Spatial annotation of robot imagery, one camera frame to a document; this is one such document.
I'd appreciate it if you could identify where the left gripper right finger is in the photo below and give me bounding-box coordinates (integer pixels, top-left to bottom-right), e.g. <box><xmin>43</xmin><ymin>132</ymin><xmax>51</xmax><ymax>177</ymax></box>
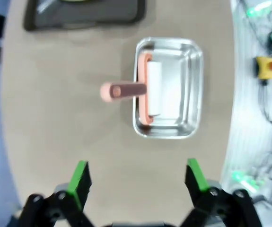
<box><xmin>182</xmin><ymin>158</ymin><xmax>263</xmax><ymax>227</ymax></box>

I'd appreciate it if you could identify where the green status light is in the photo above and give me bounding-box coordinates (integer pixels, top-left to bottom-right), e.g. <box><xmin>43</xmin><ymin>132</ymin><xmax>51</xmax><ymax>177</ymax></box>
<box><xmin>244</xmin><ymin>0</ymin><xmax>272</xmax><ymax>17</ymax></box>
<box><xmin>231</xmin><ymin>169</ymin><xmax>265</xmax><ymax>192</ymax></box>

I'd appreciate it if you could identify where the dark brown serving tray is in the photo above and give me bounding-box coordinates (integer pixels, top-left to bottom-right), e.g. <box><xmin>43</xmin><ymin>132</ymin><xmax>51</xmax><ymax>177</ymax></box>
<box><xmin>23</xmin><ymin>0</ymin><xmax>147</xmax><ymax>32</ymax></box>

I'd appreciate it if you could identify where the yellow emergency stop button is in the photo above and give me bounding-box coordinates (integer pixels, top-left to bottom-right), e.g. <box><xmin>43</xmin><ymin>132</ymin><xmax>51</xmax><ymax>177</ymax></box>
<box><xmin>253</xmin><ymin>56</ymin><xmax>272</xmax><ymax>80</ymax></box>

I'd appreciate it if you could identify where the rectangular stainless steel tray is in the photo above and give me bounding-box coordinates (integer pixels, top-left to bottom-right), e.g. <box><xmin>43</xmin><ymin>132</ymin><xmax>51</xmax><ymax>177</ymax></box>
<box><xmin>132</xmin><ymin>36</ymin><xmax>204</xmax><ymax>140</ymax></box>

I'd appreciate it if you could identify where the pink lint roller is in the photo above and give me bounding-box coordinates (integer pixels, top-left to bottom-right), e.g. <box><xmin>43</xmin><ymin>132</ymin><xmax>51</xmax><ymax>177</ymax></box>
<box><xmin>100</xmin><ymin>53</ymin><xmax>163</xmax><ymax>125</ymax></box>

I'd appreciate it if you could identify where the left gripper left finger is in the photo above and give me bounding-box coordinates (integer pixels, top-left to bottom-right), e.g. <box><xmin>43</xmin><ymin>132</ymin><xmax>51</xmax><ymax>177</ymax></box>
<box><xmin>19</xmin><ymin>160</ymin><xmax>95</xmax><ymax>227</ymax></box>

